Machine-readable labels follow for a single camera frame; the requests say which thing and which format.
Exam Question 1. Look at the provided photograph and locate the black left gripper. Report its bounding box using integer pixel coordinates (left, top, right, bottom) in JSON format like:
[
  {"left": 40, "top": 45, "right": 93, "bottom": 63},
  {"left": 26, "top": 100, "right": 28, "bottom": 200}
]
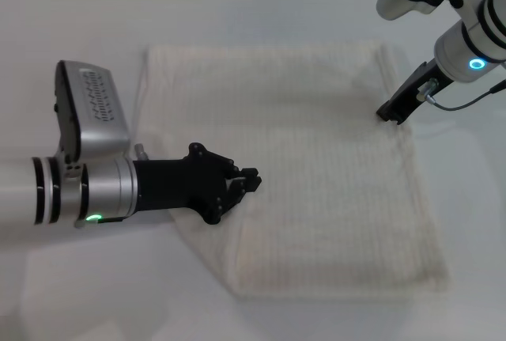
[{"left": 133, "top": 142, "right": 264, "bottom": 224}]

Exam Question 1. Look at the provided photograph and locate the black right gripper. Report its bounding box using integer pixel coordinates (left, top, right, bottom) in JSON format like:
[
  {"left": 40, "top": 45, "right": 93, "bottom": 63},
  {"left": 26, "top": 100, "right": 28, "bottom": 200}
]
[{"left": 376, "top": 60, "right": 451, "bottom": 125}]

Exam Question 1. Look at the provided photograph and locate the white ribbed towel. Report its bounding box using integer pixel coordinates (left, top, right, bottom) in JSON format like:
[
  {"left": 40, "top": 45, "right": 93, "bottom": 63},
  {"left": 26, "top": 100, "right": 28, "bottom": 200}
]
[{"left": 132, "top": 40, "right": 451, "bottom": 303}]

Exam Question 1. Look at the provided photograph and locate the right arm thin grey cable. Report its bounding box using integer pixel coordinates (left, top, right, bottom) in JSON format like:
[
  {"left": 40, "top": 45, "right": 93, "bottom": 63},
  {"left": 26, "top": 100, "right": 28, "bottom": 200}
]
[{"left": 417, "top": 78, "right": 506, "bottom": 112}]

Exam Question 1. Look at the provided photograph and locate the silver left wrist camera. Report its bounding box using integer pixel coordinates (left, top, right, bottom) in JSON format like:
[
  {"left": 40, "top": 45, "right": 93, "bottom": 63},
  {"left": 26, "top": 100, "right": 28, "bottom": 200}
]
[{"left": 53, "top": 59, "right": 131, "bottom": 165}]

